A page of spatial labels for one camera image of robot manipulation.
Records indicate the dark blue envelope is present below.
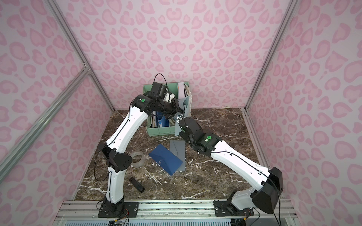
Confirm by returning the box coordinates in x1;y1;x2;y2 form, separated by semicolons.
149;144;183;176

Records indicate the light teal envelope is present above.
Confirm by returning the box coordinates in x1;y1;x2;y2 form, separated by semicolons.
174;95;193;136

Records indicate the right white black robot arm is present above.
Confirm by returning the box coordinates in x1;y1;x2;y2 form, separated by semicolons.
179;117;283;214

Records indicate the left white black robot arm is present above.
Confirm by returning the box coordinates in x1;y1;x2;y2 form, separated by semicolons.
102;95;182;204

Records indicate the small blue box in organizer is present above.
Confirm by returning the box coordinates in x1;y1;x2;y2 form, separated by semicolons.
157;112;169;128

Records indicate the green file organizer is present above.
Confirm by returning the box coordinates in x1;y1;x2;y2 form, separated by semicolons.
142;82;192;137

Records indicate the white folder in organizer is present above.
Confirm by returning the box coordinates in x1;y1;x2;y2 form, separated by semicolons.
178;82;187;99

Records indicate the stack of papers right slot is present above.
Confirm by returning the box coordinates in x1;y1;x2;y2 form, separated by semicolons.
185;84;192;117

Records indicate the clear tape roll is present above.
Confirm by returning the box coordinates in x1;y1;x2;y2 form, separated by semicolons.
130;151;146;168

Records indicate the small black device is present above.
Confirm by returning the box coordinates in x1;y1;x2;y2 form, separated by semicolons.
129;177;145;193

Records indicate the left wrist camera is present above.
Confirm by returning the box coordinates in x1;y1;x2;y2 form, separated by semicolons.
148;82;175;103

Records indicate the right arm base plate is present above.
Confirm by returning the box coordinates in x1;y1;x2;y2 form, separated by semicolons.
213;200;254;218

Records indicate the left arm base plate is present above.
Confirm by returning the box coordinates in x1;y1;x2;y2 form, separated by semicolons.
98;199;139;218

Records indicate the aluminium front rail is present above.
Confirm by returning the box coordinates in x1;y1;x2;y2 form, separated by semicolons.
53;198;297;225

